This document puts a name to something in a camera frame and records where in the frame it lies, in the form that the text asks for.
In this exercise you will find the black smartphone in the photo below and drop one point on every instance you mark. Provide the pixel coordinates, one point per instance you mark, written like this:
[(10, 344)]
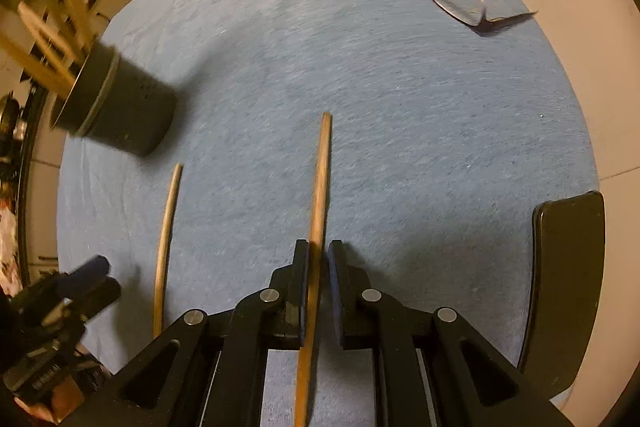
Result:
[(565, 297)]

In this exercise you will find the dark grey plastic cup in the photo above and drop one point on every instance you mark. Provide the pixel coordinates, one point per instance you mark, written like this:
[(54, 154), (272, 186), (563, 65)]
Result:
[(135, 107)]

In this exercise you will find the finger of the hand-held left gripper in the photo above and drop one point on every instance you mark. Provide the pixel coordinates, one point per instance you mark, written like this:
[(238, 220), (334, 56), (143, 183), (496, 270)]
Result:
[(87, 277), (102, 299)]

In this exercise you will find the blue round cloth mat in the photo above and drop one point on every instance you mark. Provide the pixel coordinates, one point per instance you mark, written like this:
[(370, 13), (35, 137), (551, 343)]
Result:
[(400, 132)]

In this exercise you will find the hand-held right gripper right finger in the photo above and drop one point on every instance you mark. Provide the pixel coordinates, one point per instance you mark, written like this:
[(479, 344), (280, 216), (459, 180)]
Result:
[(334, 297)]

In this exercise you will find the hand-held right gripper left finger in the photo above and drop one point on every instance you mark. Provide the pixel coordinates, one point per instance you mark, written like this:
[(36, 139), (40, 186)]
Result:
[(302, 307)]

